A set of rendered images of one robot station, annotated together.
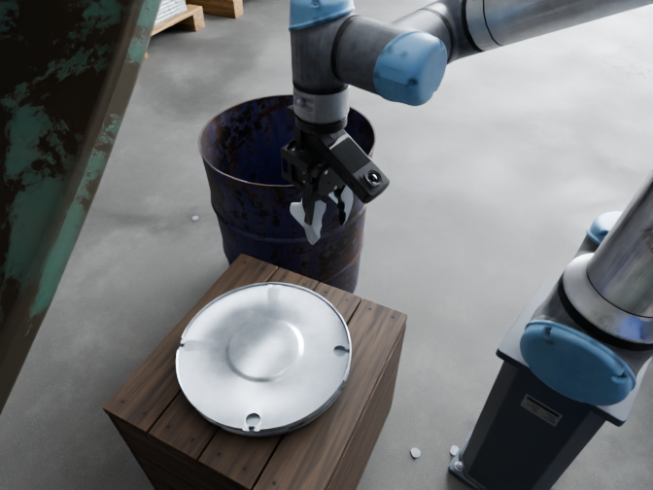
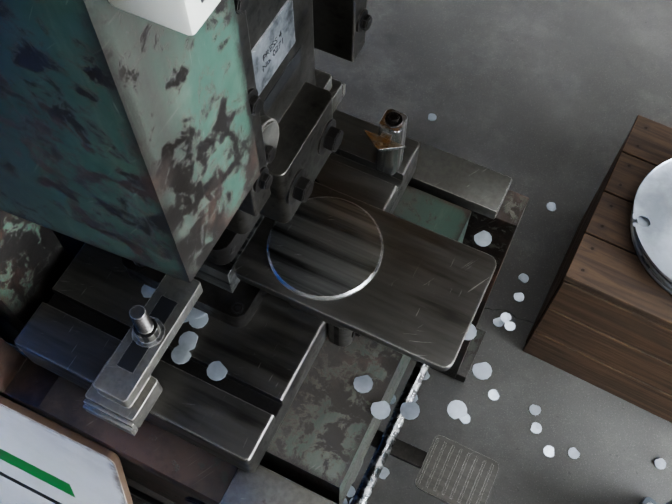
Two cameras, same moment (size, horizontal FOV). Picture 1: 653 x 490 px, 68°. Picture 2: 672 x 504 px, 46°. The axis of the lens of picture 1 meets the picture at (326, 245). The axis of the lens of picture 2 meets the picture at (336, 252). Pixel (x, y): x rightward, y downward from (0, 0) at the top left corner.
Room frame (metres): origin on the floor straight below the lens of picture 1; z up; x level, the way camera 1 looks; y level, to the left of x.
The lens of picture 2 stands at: (-0.14, -0.57, 1.53)
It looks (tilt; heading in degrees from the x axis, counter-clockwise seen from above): 62 degrees down; 92
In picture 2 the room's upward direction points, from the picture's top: straight up
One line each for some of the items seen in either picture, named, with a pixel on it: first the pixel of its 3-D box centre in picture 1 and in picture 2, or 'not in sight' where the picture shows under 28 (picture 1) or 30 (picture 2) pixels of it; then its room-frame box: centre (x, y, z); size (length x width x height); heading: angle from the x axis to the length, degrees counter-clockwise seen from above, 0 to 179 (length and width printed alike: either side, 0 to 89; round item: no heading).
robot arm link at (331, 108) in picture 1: (320, 99); not in sight; (0.60, 0.01, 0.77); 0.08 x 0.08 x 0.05
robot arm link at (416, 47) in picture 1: (397, 57); not in sight; (0.55, -0.08, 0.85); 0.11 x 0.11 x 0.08; 50
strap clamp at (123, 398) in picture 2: not in sight; (143, 338); (-0.35, -0.27, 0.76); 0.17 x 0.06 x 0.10; 66
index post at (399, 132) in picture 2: not in sight; (391, 141); (-0.09, -0.01, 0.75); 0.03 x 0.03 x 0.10; 66
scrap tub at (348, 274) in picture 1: (292, 212); not in sight; (1.02, 0.09, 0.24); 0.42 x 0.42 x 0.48
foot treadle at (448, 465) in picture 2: not in sight; (333, 418); (-0.16, -0.17, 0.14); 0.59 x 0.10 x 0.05; 156
